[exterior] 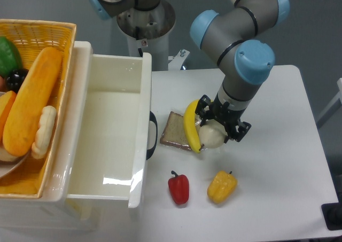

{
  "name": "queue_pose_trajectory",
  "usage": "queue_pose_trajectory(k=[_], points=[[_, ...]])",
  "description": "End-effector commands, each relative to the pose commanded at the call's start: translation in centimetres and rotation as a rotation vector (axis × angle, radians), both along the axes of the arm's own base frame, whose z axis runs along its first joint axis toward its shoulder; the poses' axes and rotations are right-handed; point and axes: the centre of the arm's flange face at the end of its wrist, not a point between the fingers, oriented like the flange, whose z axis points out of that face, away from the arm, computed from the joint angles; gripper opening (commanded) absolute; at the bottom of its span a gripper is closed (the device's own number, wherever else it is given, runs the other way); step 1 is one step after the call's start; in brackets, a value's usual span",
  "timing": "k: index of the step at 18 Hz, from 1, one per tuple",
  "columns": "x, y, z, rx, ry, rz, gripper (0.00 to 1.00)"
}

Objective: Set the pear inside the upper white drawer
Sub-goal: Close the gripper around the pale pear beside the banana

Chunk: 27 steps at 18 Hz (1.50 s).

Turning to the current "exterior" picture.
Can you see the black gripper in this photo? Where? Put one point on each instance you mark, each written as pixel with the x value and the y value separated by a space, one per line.
pixel 230 119

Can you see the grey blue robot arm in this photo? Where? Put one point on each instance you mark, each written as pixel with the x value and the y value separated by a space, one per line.
pixel 228 40

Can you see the open upper white drawer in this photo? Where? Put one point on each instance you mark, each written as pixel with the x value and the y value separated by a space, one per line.
pixel 109 163

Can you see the white drawer cabinet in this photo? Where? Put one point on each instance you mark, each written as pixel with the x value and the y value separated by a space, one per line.
pixel 55 210

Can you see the yellow banana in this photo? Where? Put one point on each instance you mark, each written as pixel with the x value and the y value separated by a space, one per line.
pixel 189 125

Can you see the wrapped brown bread slice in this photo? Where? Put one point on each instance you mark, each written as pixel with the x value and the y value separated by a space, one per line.
pixel 174 134

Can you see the yellow bell pepper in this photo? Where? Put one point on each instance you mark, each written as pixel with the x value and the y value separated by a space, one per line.
pixel 221 187

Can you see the red bell pepper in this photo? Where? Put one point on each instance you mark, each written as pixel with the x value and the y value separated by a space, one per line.
pixel 179 188

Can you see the black device at edge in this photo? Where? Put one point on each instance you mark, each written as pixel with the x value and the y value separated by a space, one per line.
pixel 332 215

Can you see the small cream squash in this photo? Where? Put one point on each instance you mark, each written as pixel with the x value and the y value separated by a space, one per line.
pixel 44 132

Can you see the long orange bread loaf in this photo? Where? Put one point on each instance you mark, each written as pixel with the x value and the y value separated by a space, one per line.
pixel 33 95

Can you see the yellow wicker basket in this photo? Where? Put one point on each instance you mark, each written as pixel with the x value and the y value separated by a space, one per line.
pixel 30 37

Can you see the black round fruit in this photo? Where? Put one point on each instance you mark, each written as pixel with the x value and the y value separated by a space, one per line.
pixel 15 79

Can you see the orange fruit slice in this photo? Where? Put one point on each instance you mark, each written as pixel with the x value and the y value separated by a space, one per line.
pixel 7 101

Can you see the green bell pepper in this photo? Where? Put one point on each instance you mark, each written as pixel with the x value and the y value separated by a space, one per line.
pixel 10 57

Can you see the red fruit at edge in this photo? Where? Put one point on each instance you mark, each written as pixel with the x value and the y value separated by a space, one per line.
pixel 2 84

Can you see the white metal bracket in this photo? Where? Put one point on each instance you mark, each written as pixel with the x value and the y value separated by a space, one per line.
pixel 178 62

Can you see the black drawer handle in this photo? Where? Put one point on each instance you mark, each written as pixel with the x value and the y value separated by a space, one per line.
pixel 152 135

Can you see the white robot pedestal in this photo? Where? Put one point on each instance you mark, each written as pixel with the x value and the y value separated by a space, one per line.
pixel 148 31

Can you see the white frame at right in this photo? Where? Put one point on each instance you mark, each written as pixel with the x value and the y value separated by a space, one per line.
pixel 331 108

